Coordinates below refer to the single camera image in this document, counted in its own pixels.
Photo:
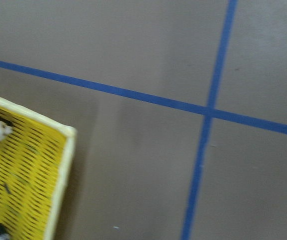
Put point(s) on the yellow woven basket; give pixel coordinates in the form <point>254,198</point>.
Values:
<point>35,163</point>

